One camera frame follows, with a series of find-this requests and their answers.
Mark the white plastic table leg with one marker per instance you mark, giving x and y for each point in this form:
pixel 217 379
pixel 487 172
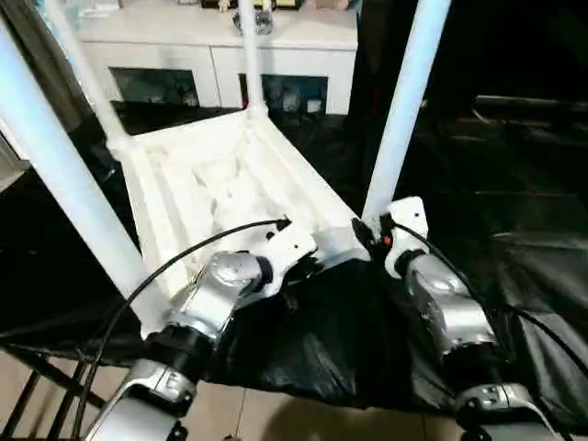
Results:
pixel 92 78
pixel 69 161
pixel 252 59
pixel 404 115

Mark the white plastic table top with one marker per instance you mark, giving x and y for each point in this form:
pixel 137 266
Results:
pixel 184 184

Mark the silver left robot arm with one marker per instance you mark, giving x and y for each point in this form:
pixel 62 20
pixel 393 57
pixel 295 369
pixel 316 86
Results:
pixel 220 275

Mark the black mat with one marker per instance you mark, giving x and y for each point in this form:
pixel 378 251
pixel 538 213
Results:
pixel 321 344

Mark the white cup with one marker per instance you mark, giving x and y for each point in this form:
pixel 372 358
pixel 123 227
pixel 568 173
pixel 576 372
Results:
pixel 312 105

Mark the long black bar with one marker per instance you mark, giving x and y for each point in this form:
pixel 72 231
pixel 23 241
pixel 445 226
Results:
pixel 533 101

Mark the grey speckled ornament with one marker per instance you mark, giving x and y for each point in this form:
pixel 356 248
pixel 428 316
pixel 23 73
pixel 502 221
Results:
pixel 268 23

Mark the white cabinet with glass doors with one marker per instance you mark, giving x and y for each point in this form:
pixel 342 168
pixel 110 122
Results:
pixel 161 50

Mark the grey curtain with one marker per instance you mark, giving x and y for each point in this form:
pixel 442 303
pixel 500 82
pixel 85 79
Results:
pixel 59 69

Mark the black folding table frame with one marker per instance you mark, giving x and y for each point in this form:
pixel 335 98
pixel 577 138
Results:
pixel 50 367

